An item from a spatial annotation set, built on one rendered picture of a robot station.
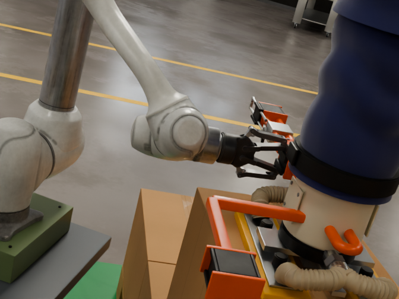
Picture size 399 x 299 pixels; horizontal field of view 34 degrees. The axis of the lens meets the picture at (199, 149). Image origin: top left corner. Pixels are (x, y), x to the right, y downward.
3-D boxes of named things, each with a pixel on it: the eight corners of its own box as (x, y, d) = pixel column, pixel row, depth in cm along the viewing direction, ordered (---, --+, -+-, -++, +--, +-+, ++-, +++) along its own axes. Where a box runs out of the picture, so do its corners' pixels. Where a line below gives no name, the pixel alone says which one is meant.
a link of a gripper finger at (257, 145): (240, 146, 159) (240, 141, 158) (284, 146, 160) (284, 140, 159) (243, 152, 155) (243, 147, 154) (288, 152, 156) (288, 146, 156)
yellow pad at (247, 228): (310, 309, 124) (318, 288, 122) (261, 302, 122) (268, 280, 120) (272, 222, 155) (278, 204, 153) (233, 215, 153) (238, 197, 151)
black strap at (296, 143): (414, 207, 124) (421, 188, 123) (301, 186, 120) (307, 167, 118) (372, 159, 145) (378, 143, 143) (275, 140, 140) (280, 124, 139)
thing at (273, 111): (283, 131, 188) (288, 115, 187) (259, 126, 187) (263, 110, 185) (276, 121, 196) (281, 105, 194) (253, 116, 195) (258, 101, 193)
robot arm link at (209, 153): (188, 152, 160) (211, 156, 161) (192, 167, 152) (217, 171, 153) (197, 118, 157) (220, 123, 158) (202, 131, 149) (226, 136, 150)
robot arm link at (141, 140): (186, 164, 159) (198, 164, 146) (124, 153, 156) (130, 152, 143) (193, 121, 160) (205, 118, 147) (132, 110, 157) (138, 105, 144)
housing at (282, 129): (290, 148, 177) (295, 133, 175) (266, 143, 175) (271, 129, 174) (284, 139, 183) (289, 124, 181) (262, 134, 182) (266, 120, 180)
